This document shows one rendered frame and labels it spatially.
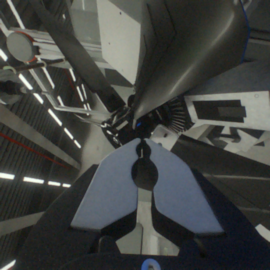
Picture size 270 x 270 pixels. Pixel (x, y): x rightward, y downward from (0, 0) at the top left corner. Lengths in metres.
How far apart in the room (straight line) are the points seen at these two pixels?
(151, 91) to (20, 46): 1.09
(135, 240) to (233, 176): 7.28
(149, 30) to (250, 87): 0.19
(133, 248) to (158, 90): 7.50
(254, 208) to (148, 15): 0.32
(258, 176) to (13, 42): 1.25
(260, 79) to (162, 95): 0.20
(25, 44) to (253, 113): 1.15
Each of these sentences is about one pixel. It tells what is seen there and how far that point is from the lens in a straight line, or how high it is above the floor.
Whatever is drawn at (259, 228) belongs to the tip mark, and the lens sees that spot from 0.37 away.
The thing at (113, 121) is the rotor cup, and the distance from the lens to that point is 0.37.
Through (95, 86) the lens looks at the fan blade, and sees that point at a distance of 0.42.
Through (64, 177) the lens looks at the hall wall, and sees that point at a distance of 13.13.
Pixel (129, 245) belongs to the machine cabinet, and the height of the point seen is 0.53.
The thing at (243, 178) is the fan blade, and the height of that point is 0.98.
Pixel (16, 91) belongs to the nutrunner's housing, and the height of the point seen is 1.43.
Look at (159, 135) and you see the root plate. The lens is 0.38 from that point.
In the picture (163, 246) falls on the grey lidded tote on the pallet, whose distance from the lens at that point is 3.13.
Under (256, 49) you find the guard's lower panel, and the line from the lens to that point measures 1.26.
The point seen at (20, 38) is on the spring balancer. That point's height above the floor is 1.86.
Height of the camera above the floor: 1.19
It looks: 3 degrees down
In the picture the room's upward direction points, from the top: 82 degrees counter-clockwise
